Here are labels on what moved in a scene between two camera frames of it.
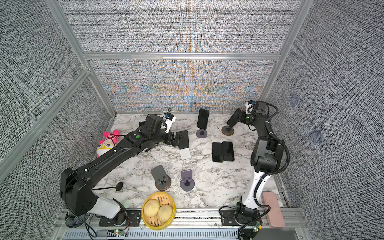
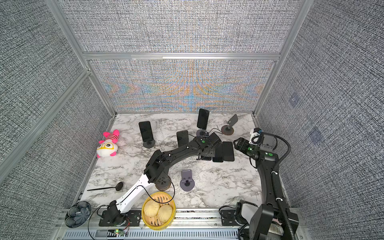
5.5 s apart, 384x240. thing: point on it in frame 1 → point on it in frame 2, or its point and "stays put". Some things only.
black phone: x=183 y=139 stays put
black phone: x=203 y=119 stays put
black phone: x=228 y=151 stays put
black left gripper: x=170 y=141 → x=212 y=152
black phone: x=217 y=153 stays put
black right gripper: x=242 y=118 → x=243 y=143
